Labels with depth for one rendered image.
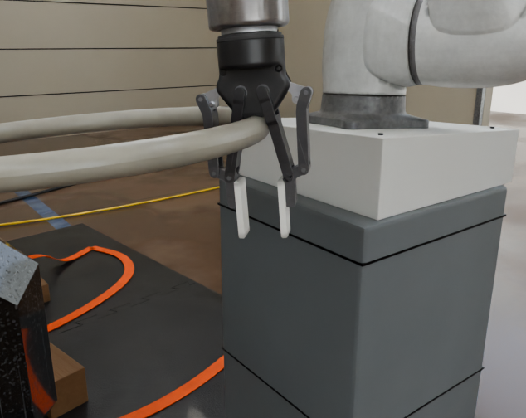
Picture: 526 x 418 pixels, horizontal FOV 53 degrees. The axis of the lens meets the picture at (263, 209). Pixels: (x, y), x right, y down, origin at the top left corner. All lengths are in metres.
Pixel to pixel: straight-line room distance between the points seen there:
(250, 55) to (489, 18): 0.43
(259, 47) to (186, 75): 6.81
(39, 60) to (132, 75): 1.11
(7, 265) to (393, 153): 0.78
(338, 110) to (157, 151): 0.55
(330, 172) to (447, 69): 0.25
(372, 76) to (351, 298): 0.38
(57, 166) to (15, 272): 0.74
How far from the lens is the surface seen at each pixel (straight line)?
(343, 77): 0.96
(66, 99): 6.77
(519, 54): 0.90
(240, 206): 0.63
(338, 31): 0.97
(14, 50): 6.61
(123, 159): 0.46
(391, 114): 0.97
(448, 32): 0.91
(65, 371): 1.73
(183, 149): 0.48
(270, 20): 0.58
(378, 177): 0.80
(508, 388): 1.96
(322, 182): 0.89
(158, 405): 1.72
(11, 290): 1.16
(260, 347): 1.10
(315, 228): 0.86
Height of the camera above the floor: 1.06
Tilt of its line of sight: 17 degrees down
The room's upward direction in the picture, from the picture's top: straight up
